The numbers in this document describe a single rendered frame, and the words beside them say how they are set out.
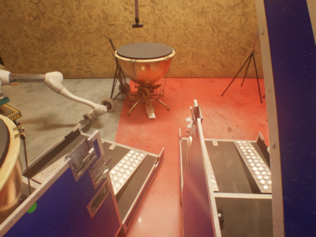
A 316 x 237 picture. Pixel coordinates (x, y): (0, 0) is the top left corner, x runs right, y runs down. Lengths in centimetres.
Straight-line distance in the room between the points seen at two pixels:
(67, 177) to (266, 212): 130
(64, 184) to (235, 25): 331
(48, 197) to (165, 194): 115
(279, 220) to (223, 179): 158
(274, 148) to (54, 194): 62
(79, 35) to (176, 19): 160
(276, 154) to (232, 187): 155
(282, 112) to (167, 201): 147
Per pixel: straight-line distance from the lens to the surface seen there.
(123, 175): 169
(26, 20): 389
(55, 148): 213
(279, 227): 25
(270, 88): 26
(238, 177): 188
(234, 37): 359
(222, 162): 195
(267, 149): 213
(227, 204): 151
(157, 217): 158
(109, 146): 209
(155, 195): 167
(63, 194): 74
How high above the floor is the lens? 142
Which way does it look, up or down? 36 degrees down
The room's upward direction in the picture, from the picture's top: straight up
